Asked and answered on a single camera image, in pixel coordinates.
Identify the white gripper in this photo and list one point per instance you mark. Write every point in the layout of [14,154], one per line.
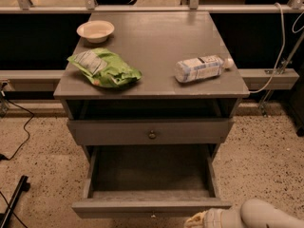
[214,219]

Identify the grey drawer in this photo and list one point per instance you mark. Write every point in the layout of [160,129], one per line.
[149,181]
[137,132]

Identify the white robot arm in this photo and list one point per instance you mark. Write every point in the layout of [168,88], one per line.
[253,213]

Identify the grey top drawer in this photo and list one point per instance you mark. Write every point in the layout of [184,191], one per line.
[137,132]

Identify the grey wooden drawer cabinet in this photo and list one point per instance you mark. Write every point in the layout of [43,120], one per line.
[153,42]

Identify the clear plastic water bottle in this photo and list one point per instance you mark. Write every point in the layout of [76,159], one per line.
[201,68]

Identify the black stand leg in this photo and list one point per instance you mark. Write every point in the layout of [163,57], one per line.
[22,186]

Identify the green chip bag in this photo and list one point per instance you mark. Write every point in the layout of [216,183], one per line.
[104,68]

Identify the white bowl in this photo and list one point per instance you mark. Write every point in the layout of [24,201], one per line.
[95,31]

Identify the metal bracket strut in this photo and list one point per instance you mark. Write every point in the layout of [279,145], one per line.
[266,97]

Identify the metal railing frame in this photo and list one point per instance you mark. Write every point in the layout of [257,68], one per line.
[126,3]

